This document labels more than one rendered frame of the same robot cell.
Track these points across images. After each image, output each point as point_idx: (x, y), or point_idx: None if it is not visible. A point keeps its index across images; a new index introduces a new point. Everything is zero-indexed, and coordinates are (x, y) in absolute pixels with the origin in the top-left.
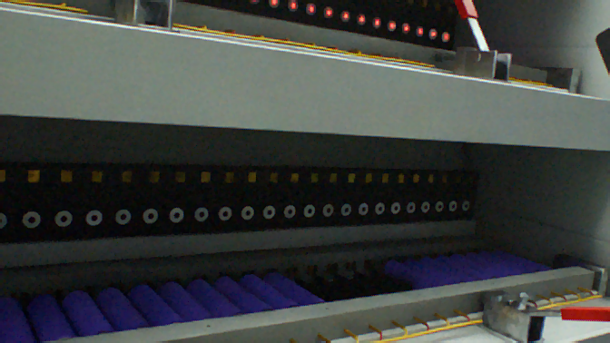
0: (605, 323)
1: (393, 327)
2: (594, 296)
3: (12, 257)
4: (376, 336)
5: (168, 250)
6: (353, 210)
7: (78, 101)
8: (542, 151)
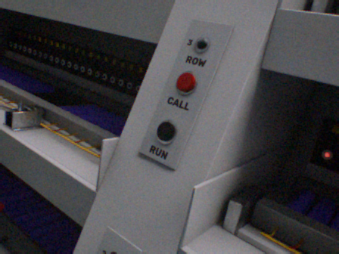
0: (57, 158)
1: (10, 100)
2: (96, 154)
3: (23, 60)
4: (0, 97)
5: (51, 72)
6: (116, 81)
7: None
8: None
